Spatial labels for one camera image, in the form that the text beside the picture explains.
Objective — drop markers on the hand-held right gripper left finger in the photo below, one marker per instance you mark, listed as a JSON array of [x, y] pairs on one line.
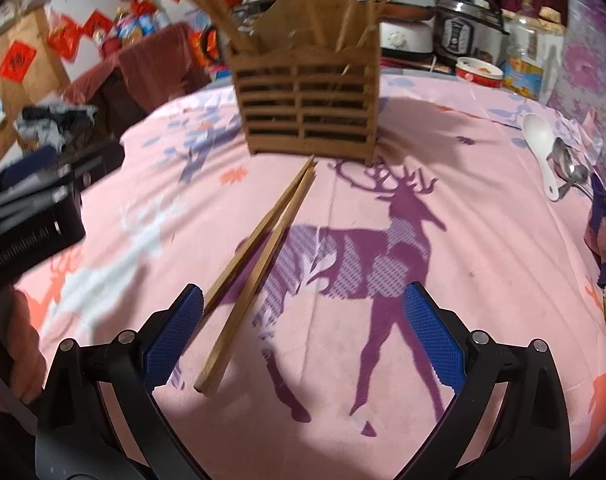
[[173, 340]]

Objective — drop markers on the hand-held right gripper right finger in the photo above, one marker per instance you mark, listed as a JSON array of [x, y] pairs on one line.
[[433, 335]]

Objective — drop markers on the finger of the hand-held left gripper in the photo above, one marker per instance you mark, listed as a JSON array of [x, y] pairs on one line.
[[93, 165]]

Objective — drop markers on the group of wooden chopsticks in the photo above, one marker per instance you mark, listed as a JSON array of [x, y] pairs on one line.
[[263, 280]]

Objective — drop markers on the plain wooden chopstick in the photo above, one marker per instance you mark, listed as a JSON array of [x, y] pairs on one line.
[[263, 227]]

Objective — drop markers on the bunch of wooden chopsticks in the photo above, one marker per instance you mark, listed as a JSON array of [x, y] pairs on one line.
[[218, 15]]

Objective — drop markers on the slatted wooden utensil holder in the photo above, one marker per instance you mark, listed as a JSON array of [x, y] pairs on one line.
[[308, 105]]

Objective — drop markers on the person's left hand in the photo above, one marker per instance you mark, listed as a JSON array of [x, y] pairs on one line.
[[30, 345]]

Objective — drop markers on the pile of grey clothes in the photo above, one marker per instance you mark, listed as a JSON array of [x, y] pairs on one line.
[[53, 122]]

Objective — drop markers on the pink deer printed tablecloth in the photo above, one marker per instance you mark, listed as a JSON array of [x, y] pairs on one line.
[[483, 240]]

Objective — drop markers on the red cloth covered table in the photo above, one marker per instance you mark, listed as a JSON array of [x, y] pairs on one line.
[[153, 65]]

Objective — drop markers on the red square paper decoration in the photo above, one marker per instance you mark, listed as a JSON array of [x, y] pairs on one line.
[[17, 62]]

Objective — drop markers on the red hanging decorations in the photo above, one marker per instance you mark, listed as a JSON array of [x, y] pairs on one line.
[[80, 35]]

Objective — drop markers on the group of cans and bottles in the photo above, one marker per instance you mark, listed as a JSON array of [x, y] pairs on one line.
[[140, 25]]

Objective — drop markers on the dark blue and pink cloth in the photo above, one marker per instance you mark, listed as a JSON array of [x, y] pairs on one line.
[[603, 230]]

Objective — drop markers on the metal spoon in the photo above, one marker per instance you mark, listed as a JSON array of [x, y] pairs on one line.
[[562, 155], [577, 175]]

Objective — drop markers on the white plastic spoon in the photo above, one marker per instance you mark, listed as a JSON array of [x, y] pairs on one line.
[[538, 135]]

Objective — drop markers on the red and white bowl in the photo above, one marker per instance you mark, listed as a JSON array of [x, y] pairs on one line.
[[479, 72]]

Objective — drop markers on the cooking oil bottle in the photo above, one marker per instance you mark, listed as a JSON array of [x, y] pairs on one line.
[[523, 65]]

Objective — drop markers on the white electric cooker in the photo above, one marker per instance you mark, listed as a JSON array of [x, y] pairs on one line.
[[408, 40]]

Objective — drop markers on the silver black pressure cooker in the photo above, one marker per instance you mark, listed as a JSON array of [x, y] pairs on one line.
[[465, 30]]

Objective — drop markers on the purple floral cloth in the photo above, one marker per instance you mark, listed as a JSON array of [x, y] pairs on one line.
[[593, 70]]

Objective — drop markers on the glass jar with gold lid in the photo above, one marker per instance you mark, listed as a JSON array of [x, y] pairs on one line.
[[553, 40]]

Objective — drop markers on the red frying pan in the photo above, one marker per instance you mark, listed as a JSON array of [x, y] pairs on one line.
[[408, 11]]

